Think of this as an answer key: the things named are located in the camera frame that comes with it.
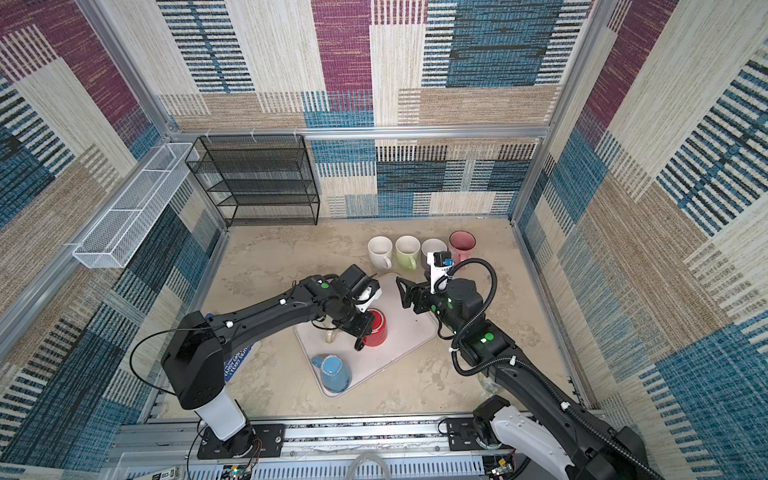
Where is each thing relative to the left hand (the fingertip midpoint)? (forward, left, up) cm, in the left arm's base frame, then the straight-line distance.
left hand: (372, 328), depth 82 cm
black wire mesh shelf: (+55, +42, +7) cm, 69 cm away
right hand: (+6, -10, +13) cm, 18 cm away
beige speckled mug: (0, +12, -5) cm, 13 cm away
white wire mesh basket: (+23, +60, +23) cm, 68 cm away
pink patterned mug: (+30, -30, -1) cm, 42 cm away
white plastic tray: (+5, -10, -12) cm, 17 cm away
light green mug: (+27, -11, -1) cm, 29 cm away
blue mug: (-12, +9, 0) cm, 15 cm away
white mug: (+30, -2, -2) cm, 30 cm away
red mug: (0, -2, -4) cm, 4 cm away
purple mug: (+32, -20, -3) cm, 38 cm away
